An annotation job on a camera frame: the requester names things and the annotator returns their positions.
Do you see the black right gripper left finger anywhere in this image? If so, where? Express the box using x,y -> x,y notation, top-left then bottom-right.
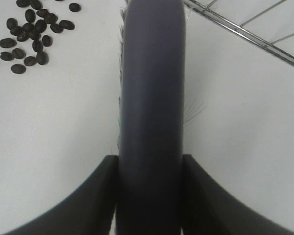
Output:
8,155 -> 118,235

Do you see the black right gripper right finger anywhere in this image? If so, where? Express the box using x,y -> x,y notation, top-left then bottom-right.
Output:
181,154 -> 294,235

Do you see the pile of coffee beans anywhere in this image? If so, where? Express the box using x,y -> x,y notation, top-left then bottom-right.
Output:
0,0 -> 75,74

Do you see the metal wire dish rack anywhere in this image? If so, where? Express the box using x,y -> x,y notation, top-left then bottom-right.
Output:
184,0 -> 294,67

